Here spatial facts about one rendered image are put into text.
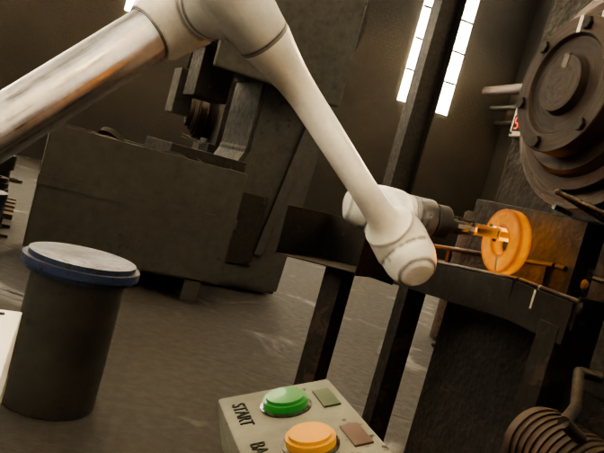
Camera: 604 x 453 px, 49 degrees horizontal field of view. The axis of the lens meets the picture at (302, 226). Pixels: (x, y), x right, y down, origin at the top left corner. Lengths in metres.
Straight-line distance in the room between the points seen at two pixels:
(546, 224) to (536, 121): 0.28
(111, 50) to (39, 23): 10.02
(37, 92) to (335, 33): 2.96
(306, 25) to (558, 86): 2.66
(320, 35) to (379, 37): 8.23
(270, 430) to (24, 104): 0.80
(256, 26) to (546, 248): 0.85
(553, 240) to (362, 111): 10.48
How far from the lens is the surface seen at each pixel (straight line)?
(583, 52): 1.45
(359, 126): 11.97
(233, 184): 3.59
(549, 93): 1.46
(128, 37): 1.27
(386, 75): 12.19
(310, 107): 1.28
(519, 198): 1.85
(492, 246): 1.66
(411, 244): 1.29
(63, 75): 1.24
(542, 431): 1.17
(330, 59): 4.01
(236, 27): 1.20
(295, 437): 0.54
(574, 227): 1.58
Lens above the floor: 0.80
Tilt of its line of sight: 4 degrees down
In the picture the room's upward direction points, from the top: 15 degrees clockwise
